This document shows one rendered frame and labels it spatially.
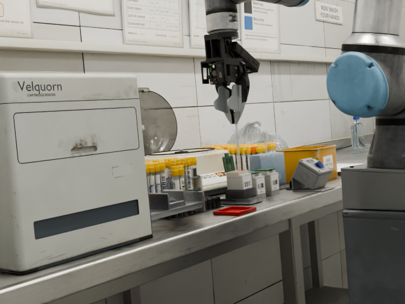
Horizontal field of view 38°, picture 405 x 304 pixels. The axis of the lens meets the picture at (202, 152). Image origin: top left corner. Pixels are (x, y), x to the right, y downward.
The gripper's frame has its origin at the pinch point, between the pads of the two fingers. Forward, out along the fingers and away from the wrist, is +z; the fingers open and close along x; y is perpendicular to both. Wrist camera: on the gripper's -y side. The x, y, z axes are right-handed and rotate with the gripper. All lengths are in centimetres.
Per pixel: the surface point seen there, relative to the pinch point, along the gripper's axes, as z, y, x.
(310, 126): 7, -138, -56
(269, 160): 12.0, -20.3, -4.6
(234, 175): 13.4, 2.0, -0.2
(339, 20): -46, -176, -55
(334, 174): 19.0, -43.6, 2.5
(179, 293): 60, -36, -57
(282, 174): 16.4, -25.3, -3.9
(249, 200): 19.3, 2.6, 3.9
